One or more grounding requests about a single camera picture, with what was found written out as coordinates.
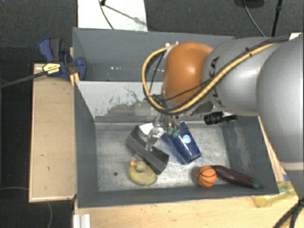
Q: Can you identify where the black cylinder on white bracket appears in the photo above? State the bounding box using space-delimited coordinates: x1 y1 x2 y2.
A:
203 111 238 126

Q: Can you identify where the black angular block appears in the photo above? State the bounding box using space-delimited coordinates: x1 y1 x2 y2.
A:
125 124 170 175

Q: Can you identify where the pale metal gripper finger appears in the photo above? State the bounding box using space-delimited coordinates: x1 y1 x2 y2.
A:
153 125 165 143
145 126 155 152

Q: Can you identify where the pale wood flat board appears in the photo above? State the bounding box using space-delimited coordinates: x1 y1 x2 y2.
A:
28 63 77 203

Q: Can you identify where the orange toy basketball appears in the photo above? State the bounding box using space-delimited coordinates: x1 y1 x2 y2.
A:
196 166 218 188

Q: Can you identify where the dark blue box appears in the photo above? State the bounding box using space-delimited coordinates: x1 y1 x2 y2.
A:
161 121 202 165

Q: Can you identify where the purple toy eggplant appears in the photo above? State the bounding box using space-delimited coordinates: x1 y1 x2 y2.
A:
210 165 264 190

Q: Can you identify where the grey metal bin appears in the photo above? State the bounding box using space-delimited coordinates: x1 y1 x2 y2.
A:
72 27 280 209

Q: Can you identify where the yellow rubber duck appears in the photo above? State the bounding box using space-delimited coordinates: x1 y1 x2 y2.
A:
128 160 158 187

